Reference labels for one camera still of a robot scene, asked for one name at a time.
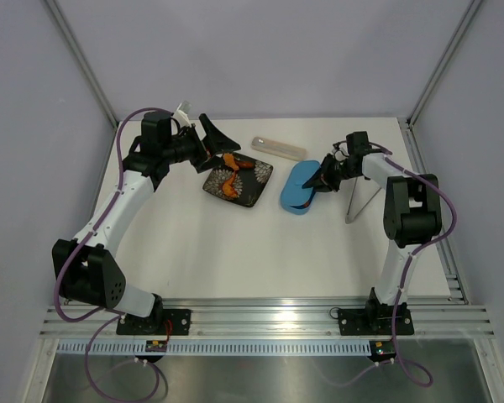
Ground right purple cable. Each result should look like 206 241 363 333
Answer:
325 142 461 387

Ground right aluminium frame post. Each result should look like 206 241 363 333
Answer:
407 0 486 130

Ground right side aluminium rail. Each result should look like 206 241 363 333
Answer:
387 118 468 306

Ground left circuit board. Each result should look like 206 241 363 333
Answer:
145 340 167 353

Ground circuit board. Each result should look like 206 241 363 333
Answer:
369 341 396 362
145 340 167 353

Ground blue lunch box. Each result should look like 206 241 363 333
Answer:
281 198 313 216

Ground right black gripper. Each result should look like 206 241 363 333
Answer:
303 153 359 193

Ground aluminium rail front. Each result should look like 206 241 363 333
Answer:
39 296 496 339

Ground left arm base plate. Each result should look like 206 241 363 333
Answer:
116 308 192 336

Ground right circuit board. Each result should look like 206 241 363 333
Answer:
369 341 396 362

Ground blue lunch box lid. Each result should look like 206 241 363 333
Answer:
280 160 320 204

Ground metal tongs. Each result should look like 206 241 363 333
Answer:
345 177 381 224

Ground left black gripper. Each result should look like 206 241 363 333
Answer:
161 114 239 173

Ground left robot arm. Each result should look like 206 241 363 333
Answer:
52 107 240 334

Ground fried chicken wing top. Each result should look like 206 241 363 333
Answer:
223 153 255 171

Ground fried chicken piece lower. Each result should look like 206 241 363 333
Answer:
221 171 241 200

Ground left aluminium frame post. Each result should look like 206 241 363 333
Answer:
41 0 119 129

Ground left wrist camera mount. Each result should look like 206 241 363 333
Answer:
173 101 192 127

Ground aluminium rail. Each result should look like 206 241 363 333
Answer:
387 118 468 306
39 296 496 339

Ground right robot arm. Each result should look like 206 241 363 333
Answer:
303 131 443 336

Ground black floral square plate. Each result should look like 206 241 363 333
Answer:
202 153 274 208

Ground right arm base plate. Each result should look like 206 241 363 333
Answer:
334 309 415 336

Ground aluminium frame post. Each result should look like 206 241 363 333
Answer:
41 0 119 129
407 0 486 130

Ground white slotted cable duct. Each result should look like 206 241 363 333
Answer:
57 339 370 357

